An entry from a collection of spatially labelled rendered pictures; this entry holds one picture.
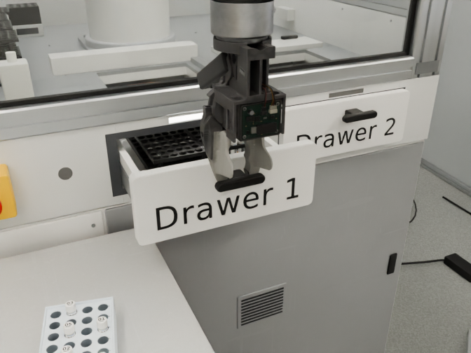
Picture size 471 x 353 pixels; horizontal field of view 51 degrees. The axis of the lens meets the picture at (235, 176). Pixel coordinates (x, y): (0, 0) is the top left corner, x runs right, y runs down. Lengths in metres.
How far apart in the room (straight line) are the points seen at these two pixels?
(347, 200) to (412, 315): 0.88
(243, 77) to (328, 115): 0.40
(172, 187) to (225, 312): 0.47
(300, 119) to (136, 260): 0.39
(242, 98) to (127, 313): 0.33
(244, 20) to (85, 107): 0.32
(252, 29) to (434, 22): 0.57
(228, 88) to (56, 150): 0.31
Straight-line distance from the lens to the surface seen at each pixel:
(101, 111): 0.81
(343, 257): 1.20
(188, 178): 0.70
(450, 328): 1.91
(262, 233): 1.02
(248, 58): 0.58
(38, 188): 0.84
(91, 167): 0.83
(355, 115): 0.95
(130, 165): 0.79
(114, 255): 0.82
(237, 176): 0.70
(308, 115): 0.93
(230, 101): 0.59
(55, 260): 0.83
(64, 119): 0.80
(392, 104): 1.05
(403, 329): 1.85
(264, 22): 0.59
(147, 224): 0.71
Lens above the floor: 1.23
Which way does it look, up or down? 27 degrees down
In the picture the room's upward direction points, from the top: straight up
